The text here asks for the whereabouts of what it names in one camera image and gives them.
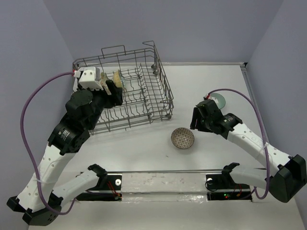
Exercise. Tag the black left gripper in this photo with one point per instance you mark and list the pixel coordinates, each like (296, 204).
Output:
(115, 91)

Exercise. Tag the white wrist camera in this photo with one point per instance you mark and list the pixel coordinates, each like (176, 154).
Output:
(213, 96)
(91, 79)

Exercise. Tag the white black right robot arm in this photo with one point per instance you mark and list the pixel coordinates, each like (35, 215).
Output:
(283, 175)

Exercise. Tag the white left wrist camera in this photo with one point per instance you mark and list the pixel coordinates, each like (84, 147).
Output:
(91, 79)

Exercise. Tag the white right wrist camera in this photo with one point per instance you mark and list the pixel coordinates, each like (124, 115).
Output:
(213, 96)

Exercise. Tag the brown patterned bowl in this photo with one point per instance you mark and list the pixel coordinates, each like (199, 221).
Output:
(182, 138)

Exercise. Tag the plain teal bowl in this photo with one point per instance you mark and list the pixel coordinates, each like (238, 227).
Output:
(222, 102)

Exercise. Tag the teal yellow sun bowl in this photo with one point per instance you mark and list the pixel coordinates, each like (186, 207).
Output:
(117, 79)

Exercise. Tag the grey wire dish rack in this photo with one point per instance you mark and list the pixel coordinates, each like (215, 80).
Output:
(147, 96)

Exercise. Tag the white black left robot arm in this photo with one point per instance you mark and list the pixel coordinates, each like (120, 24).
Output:
(40, 201)

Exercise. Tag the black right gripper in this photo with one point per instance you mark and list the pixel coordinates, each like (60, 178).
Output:
(197, 114)

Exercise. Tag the orange flower bowl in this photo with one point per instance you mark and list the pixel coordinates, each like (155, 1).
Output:
(104, 78)

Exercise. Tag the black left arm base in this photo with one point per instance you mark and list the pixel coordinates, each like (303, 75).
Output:
(108, 189)

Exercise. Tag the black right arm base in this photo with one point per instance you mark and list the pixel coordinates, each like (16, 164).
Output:
(220, 190)

